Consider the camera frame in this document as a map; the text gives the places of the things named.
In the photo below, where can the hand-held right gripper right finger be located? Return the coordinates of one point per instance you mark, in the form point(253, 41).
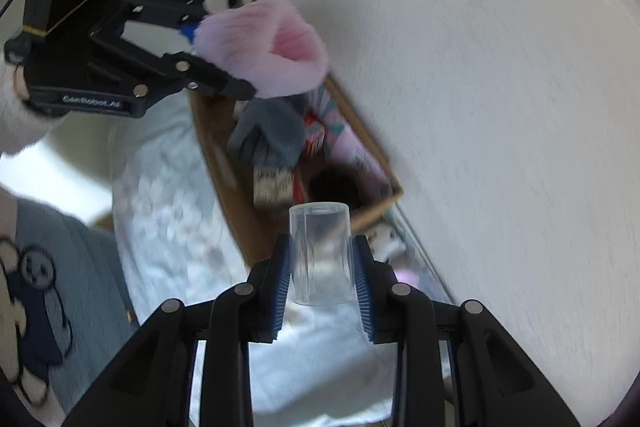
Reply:
point(362, 292)

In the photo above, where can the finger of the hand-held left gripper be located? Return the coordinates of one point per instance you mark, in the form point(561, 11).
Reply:
point(189, 33)
point(210, 77)

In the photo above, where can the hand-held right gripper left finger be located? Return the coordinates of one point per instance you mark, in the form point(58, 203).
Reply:
point(280, 292)

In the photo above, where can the clear plastic cup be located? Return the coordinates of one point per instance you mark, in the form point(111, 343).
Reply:
point(320, 257)

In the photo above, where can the pink fluffy slipper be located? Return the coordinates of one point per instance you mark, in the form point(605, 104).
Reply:
point(260, 52)
point(410, 279)

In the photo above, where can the grey fluffy slipper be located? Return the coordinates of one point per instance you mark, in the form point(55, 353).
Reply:
point(275, 132)

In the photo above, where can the cardboard box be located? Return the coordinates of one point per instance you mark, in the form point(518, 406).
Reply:
point(235, 207)

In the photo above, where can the white tissue pack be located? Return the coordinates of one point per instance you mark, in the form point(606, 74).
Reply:
point(272, 184)

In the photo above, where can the black cloth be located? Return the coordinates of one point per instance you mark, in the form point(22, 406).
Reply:
point(335, 187)

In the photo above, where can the red snack box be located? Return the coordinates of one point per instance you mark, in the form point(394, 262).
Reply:
point(312, 137)

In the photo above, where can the person's left forearm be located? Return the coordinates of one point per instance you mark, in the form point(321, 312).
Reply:
point(25, 127)

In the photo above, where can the white panda plush slipper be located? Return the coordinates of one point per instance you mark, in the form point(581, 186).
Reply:
point(387, 242)

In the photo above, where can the pale floral blanket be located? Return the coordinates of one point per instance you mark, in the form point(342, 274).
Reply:
point(165, 232)

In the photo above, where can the grey penguin print cloth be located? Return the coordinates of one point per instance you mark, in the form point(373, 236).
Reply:
point(75, 257)

